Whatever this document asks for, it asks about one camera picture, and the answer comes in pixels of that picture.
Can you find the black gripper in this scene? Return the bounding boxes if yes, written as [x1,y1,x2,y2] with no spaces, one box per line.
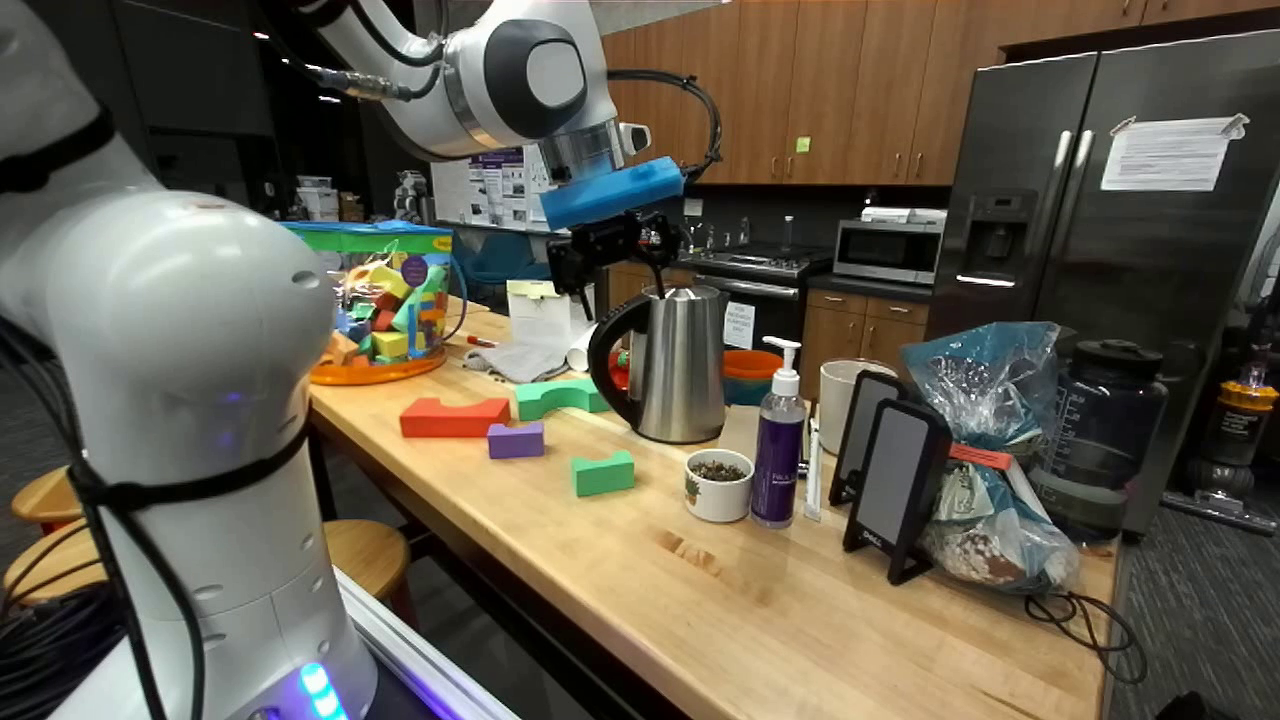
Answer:
[552,204,692,319]

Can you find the stainless steel electric kettle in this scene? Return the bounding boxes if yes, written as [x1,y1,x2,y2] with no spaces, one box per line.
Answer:
[584,281,731,447]

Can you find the white paper bag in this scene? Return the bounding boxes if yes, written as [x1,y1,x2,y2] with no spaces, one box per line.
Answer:
[498,276,597,352]

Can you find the grey knitted cloth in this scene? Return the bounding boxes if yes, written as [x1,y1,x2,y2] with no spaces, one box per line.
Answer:
[469,333,574,386]

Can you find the small white paper sheet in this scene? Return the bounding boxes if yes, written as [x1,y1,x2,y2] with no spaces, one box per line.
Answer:
[718,296,759,352]

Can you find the large green foam block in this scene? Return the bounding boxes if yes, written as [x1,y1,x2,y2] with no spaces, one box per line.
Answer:
[511,375,612,429]

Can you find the black kitchen stove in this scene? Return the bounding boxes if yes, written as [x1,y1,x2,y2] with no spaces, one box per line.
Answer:
[685,245,811,356]

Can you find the orange bowl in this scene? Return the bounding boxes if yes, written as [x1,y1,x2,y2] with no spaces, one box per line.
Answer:
[718,347,787,393]

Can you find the blue bowl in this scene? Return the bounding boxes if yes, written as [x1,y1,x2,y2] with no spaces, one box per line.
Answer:
[718,375,776,410]

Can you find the purple foam block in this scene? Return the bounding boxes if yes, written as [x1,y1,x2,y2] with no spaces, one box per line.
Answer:
[483,420,552,465]

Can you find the small green foam block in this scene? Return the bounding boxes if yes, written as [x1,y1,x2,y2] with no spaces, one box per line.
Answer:
[571,447,640,498]

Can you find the red foam block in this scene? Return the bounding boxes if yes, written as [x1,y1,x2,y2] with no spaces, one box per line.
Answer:
[397,393,516,442]

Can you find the clear bin of foam blocks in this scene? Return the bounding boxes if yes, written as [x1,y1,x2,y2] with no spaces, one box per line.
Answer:
[289,216,472,393]

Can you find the white ramekin with beans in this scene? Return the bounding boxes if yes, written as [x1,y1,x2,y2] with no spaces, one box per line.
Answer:
[681,442,759,528]

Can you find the purple pump bottle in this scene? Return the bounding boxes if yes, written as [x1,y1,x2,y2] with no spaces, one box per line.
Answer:
[747,333,811,528]

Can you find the translucent measuring cup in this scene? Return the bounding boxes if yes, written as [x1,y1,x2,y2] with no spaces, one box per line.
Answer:
[811,356,901,456]

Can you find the lower wooden cabinet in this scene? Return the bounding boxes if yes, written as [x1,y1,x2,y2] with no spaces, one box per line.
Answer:
[797,285,937,405]

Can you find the silver microwave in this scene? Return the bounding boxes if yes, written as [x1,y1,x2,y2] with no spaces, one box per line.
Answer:
[832,216,947,289]

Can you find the upper wooden cabinets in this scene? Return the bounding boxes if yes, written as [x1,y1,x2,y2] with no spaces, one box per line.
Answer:
[603,0,1280,191]

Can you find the wooden stool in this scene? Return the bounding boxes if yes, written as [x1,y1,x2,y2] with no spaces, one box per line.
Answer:
[319,517,415,624]
[9,458,93,532]

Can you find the blue plastic bag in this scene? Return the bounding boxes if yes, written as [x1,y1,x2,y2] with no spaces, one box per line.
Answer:
[901,316,1088,595]

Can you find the white robot mounting platform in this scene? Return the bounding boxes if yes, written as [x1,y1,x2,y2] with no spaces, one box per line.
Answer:
[330,570,522,720]

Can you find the stainless steel refrigerator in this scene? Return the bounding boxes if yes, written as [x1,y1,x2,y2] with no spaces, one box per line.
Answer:
[928,28,1280,405]

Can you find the white paper notice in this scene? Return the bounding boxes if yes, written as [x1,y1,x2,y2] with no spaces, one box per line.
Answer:
[1097,111,1254,196]

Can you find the yellow vacuum cleaner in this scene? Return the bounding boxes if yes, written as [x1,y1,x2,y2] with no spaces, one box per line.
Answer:
[1182,335,1280,502]

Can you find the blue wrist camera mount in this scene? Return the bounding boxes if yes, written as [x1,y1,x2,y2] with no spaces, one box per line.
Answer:
[536,157,692,233]

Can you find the white wall poster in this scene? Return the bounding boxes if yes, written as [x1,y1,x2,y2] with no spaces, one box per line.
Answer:
[429,142,571,233]

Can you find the black power cable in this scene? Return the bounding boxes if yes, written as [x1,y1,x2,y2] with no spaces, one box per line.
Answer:
[1019,584,1151,691]

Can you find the black cable bundle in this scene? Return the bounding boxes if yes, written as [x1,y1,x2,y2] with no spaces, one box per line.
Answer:
[0,584,135,720]

